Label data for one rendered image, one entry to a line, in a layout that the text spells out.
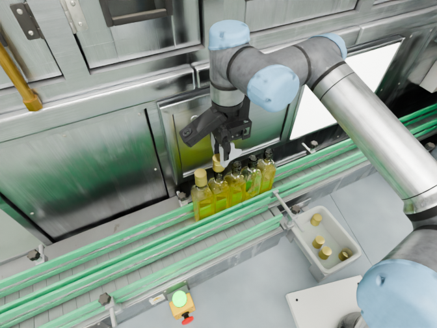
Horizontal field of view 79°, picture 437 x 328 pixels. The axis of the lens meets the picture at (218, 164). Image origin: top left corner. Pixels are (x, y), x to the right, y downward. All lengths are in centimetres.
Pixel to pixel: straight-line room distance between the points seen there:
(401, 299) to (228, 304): 68
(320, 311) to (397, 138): 68
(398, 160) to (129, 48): 57
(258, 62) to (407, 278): 36
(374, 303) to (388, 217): 91
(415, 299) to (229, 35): 45
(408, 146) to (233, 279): 74
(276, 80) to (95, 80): 40
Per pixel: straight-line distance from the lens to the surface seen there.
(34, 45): 65
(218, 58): 52
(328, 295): 106
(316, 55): 53
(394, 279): 42
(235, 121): 64
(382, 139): 50
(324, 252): 107
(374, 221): 130
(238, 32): 51
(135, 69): 67
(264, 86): 44
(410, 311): 42
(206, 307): 102
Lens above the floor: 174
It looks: 50 degrees down
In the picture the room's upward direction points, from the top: straight up
